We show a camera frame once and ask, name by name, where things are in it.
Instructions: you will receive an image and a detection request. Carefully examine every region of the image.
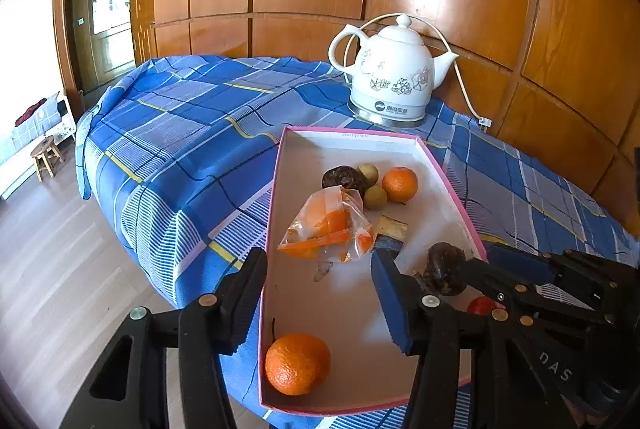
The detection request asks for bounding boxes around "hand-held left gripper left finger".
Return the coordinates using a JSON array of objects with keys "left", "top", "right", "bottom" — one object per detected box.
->
[{"left": 59, "top": 247, "right": 269, "bottom": 429}]

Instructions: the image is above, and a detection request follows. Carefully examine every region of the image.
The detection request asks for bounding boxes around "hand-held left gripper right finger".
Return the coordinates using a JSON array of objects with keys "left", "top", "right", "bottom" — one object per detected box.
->
[{"left": 371, "top": 250, "right": 576, "bottom": 429}]

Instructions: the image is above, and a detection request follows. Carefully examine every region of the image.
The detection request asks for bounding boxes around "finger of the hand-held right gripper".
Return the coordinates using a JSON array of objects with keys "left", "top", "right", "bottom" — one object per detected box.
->
[
  {"left": 485, "top": 241, "right": 558, "bottom": 285},
  {"left": 461, "top": 258, "right": 551, "bottom": 310}
]

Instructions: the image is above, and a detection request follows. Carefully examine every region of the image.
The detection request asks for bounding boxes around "dark wrinkled fruit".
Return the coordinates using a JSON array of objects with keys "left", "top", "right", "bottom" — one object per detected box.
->
[{"left": 422, "top": 242, "right": 473, "bottom": 297}]

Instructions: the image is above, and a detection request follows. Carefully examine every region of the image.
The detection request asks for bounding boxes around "white box with pink rim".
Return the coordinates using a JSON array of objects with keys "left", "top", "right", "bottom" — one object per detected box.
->
[{"left": 257, "top": 125, "right": 490, "bottom": 417}]

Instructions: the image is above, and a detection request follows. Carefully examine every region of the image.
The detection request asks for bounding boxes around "orange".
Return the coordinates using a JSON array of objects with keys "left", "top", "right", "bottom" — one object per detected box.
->
[
  {"left": 265, "top": 319, "right": 332, "bottom": 396},
  {"left": 381, "top": 166, "right": 419, "bottom": 204}
]

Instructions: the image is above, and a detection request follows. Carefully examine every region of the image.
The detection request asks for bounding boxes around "plastic bag of orange pieces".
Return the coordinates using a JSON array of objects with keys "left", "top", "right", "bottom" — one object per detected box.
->
[{"left": 276, "top": 186, "right": 378, "bottom": 265}]

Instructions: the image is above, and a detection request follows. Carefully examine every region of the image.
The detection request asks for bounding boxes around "dark round passion fruit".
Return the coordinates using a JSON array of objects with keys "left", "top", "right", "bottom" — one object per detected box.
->
[{"left": 321, "top": 164, "right": 360, "bottom": 191}]

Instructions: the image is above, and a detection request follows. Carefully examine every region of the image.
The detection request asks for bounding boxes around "small red fruit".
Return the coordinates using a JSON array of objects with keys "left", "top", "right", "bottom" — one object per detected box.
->
[{"left": 466, "top": 295, "right": 507, "bottom": 317}]

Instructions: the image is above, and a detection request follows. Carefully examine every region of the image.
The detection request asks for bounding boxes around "blue plaid cloth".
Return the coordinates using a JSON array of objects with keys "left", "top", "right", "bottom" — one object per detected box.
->
[{"left": 75, "top": 54, "right": 640, "bottom": 429}]

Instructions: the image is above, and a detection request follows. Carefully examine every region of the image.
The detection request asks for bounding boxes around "silver kettle base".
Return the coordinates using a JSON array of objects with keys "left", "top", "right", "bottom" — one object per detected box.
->
[{"left": 348, "top": 96, "right": 426, "bottom": 127}]

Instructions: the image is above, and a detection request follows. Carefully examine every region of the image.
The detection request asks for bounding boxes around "white ceramic electric kettle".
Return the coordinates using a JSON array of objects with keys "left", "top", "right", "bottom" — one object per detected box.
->
[{"left": 328, "top": 12, "right": 460, "bottom": 112}]

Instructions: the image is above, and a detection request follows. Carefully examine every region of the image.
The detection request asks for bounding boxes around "small wooden stool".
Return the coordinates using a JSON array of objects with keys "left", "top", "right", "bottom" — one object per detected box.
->
[{"left": 30, "top": 135, "right": 66, "bottom": 182}]

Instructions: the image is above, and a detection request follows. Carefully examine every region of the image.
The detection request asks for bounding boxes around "blue checked daybed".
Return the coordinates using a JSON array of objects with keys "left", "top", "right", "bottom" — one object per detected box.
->
[{"left": 0, "top": 92, "right": 78, "bottom": 200}]

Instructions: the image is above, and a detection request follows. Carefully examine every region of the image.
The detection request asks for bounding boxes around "wooden door with glass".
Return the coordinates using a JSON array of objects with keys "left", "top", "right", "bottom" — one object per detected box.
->
[{"left": 52, "top": 0, "right": 156, "bottom": 110}]

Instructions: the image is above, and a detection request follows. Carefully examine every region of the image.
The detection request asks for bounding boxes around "dark red cloth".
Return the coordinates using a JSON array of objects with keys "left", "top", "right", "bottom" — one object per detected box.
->
[{"left": 15, "top": 100, "right": 48, "bottom": 127}]

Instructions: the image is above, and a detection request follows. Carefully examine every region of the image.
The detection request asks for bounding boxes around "white power cord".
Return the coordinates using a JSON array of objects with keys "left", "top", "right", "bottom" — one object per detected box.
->
[{"left": 357, "top": 12, "right": 493, "bottom": 127}]

